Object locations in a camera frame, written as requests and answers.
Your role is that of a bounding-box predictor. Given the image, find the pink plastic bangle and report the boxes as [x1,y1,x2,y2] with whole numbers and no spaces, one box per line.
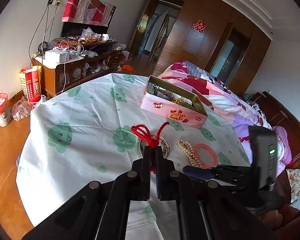
[194,144,219,169]

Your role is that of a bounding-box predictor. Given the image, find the silver metal bangle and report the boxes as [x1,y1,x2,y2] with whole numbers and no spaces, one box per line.
[137,135,170,159]

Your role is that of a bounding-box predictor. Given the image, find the red knotted cord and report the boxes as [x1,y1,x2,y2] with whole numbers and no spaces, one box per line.
[130,121,171,174]

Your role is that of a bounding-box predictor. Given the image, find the wooden bedroom door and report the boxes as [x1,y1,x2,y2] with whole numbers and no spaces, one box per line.
[129,0,154,57]

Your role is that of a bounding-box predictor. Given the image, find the person's right hand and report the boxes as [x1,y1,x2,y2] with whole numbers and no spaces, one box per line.
[259,205,295,230]

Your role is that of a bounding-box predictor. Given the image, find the floral fabric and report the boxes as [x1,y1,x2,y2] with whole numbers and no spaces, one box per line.
[286,168,300,203]

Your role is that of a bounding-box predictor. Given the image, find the dark wooden headboard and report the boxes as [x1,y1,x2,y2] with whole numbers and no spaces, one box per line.
[250,91,300,168]

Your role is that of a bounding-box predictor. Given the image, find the white green-patterned tablecloth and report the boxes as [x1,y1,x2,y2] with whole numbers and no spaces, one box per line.
[16,74,250,239]

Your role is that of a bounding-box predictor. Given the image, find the pink cookie tin box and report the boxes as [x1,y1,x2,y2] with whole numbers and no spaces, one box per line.
[140,76,208,128]

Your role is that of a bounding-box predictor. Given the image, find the patchwork pink quilt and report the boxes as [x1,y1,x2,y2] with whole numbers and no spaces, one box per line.
[158,61,292,176]

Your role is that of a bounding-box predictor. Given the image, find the orange item on floor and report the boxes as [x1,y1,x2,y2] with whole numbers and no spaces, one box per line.
[121,64,134,72]

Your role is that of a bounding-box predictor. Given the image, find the clear plastic bag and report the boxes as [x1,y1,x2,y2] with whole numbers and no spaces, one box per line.
[11,96,34,121]

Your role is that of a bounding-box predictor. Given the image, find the wooden tv cabinet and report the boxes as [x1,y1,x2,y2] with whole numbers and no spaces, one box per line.
[32,38,123,97]

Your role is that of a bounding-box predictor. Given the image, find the red double-happiness decoration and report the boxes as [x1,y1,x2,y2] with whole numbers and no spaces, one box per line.
[193,20,206,33]

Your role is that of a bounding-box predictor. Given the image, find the wooden wardrobe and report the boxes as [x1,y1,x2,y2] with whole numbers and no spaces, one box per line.
[154,0,270,95]

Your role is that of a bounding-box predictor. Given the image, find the white mug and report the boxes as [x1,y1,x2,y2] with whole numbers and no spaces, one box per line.
[102,34,109,42]

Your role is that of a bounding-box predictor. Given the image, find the red gift bag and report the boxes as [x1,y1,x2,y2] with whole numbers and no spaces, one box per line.
[19,66,42,102]

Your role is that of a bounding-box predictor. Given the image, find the white box device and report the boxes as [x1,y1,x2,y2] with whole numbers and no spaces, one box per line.
[44,49,69,63]

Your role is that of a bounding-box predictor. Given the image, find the bin with pink bag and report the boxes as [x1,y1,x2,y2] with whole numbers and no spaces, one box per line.
[0,93,12,127]

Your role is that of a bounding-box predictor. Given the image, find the black television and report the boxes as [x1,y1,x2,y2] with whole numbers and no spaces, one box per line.
[60,8,116,37]

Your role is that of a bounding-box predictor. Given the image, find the red patchwork cloth cover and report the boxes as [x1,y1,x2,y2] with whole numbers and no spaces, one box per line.
[62,0,116,27]

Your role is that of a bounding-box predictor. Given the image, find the cream pearl necklace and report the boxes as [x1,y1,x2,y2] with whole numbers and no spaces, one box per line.
[176,138,204,169]

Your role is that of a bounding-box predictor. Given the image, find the wall power socket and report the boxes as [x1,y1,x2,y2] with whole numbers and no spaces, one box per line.
[47,0,62,5]

